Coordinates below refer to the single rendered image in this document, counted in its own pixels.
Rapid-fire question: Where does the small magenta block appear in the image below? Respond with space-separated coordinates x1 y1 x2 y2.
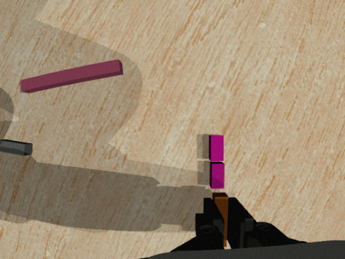
209 135 224 161
209 162 224 188

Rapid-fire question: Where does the dark grey rod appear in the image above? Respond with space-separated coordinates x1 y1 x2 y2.
0 140 32 156

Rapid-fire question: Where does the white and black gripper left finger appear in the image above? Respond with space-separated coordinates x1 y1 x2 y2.
171 198 224 252

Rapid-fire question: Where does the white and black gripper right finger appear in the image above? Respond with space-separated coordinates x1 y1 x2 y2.
227 197 307 249

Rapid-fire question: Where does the orange rod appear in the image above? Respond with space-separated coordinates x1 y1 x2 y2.
212 192 229 247

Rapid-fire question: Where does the dark pink rod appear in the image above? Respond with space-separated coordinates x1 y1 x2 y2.
21 59 124 93

